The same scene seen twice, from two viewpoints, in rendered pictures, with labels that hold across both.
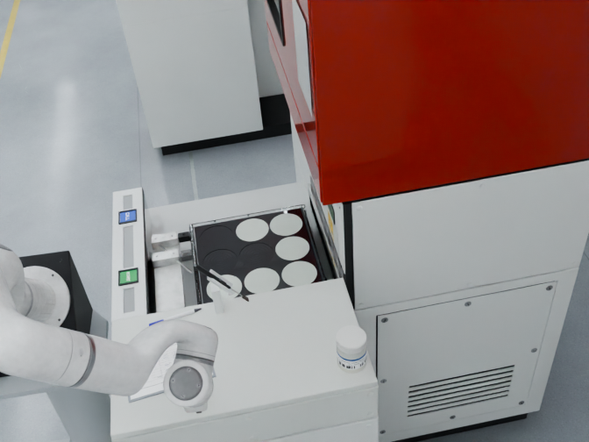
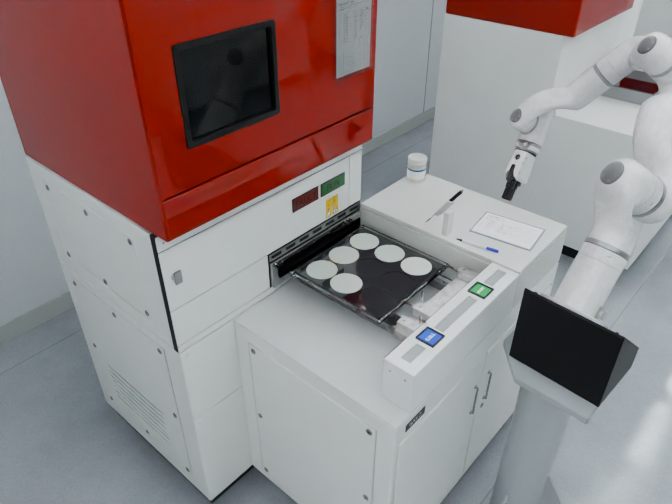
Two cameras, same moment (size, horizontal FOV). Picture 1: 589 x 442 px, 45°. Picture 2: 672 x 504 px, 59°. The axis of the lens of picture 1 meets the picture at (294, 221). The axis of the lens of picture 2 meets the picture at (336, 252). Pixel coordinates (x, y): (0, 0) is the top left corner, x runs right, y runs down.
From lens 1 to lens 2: 2.87 m
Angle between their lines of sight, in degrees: 91
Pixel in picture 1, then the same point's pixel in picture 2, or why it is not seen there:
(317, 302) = (392, 203)
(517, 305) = not seen: hidden behind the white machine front
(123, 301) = (500, 279)
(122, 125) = not seen: outside the picture
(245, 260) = (380, 270)
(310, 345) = (423, 193)
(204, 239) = (385, 302)
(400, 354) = not seen: hidden behind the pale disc
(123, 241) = (456, 320)
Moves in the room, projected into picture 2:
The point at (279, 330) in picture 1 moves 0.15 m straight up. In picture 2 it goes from (428, 206) to (432, 168)
